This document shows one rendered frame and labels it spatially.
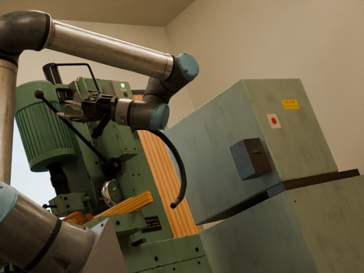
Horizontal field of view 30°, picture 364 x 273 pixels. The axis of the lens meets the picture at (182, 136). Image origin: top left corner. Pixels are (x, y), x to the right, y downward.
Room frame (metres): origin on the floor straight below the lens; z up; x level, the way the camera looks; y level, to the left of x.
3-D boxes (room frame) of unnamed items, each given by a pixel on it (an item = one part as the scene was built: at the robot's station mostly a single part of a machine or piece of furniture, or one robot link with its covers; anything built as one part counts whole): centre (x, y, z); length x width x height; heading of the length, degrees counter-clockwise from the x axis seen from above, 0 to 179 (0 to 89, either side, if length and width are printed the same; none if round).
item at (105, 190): (2.45, 0.30, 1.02); 0.12 x 0.03 x 0.12; 145
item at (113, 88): (2.60, 0.18, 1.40); 0.10 x 0.06 x 0.16; 145
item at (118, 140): (2.51, 0.23, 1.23); 0.09 x 0.08 x 0.15; 145
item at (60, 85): (2.53, 0.40, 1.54); 0.08 x 0.08 x 0.17; 55
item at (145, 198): (2.37, 0.41, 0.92); 0.60 x 0.02 x 0.04; 55
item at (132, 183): (2.48, 0.25, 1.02); 0.09 x 0.07 x 0.12; 55
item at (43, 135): (2.42, 0.48, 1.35); 0.18 x 0.18 x 0.31
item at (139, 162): (2.66, 0.32, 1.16); 0.22 x 0.22 x 0.72; 55
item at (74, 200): (2.43, 0.47, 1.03); 0.14 x 0.07 x 0.09; 145
